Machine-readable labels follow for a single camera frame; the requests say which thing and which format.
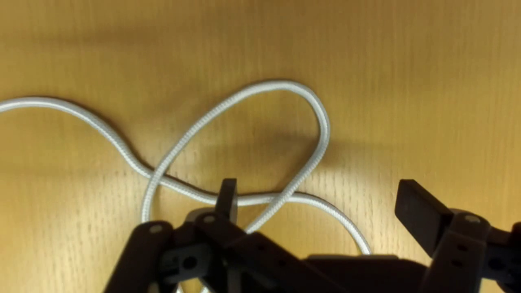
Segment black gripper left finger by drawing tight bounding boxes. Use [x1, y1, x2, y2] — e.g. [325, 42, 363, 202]
[102, 178, 327, 293]

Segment white braided rope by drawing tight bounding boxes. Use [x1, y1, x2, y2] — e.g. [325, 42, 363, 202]
[0, 78, 372, 293]

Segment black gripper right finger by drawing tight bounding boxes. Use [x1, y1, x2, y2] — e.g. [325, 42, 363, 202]
[394, 179, 521, 293]

